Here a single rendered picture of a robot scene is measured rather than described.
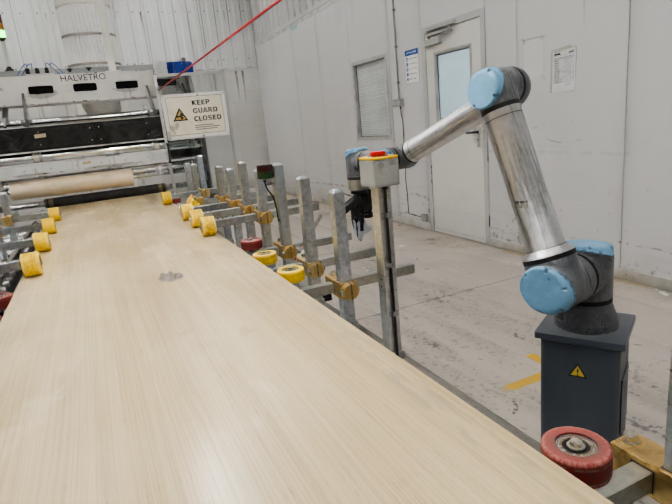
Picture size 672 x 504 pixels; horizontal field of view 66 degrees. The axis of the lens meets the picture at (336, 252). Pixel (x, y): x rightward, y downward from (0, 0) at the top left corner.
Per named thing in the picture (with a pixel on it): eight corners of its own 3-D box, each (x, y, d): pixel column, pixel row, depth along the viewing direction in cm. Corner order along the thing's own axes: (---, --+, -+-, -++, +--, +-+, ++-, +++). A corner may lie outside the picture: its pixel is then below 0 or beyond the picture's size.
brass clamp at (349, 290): (342, 286, 166) (340, 271, 165) (361, 297, 154) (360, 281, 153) (324, 290, 164) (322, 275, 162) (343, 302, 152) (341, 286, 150)
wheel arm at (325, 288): (409, 273, 172) (409, 260, 171) (415, 275, 169) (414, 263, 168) (286, 303, 155) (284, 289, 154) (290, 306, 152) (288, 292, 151)
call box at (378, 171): (385, 185, 130) (383, 153, 128) (400, 187, 124) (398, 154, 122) (360, 189, 127) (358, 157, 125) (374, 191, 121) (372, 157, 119)
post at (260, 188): (275, 277, 229) (260, 168, 217) (277, 279, 226) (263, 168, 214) (267, 279, 228) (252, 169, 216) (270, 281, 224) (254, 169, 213)
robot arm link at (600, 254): (622, 292, 165) (624, 238, 161) (596, 308, 155) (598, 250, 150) (574, 283, 177) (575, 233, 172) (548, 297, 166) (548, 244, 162)
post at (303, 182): (320, 310, 185) (305, 174, 173) (324, 313, 181) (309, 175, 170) (311, 313, 183) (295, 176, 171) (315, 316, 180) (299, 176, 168)
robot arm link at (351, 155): (355, 148, 202) (339, 148, 209) (358, 180, 205) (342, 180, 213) (373, 145, 207) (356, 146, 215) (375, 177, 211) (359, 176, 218)
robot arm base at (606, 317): (561, 309, 181) (561, 282, 179) (623, 316, 171) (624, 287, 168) (547, 329, 167) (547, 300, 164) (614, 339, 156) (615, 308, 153)
